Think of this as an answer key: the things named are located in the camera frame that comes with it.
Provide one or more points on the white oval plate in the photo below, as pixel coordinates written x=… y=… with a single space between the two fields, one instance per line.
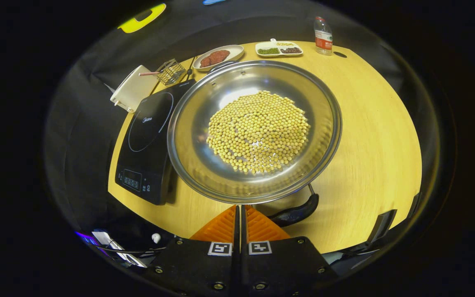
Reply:
x=235 y=51

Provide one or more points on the black induction cooktop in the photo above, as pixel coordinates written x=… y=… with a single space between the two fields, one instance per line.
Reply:
x=146 y=144

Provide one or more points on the red meat slice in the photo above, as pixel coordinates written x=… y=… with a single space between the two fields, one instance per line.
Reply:
x=205 y=62
x=220 y=56

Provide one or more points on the small white round object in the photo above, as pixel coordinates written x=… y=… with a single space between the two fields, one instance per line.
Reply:
x=156 y=238

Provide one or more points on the pile of pale yellow beans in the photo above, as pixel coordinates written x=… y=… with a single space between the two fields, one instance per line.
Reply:
x=285 y=43

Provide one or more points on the pink striped straw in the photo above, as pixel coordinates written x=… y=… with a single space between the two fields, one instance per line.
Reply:
x=149 y=74

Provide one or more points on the pile of yellow soybeans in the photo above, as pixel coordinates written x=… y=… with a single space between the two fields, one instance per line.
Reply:
x=258 y=132

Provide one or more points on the white toaster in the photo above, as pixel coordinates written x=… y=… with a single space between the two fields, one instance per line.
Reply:
x=132 y=88

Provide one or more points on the clear plastic water bottle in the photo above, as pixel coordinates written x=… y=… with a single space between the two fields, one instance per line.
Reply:
x=323 y=39

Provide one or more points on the pile of green beans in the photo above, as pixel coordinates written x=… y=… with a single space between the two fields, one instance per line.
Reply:
x=268 y=51

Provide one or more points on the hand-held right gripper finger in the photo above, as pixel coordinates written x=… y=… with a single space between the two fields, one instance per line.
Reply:
x=243 y=235
x=236 y=235

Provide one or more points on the pile of dark red beans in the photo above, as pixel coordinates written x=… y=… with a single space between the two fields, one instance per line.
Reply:
x=291 y=50

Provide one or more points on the white divided dish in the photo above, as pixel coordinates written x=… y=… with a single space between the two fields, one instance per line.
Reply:
x=262 y=44

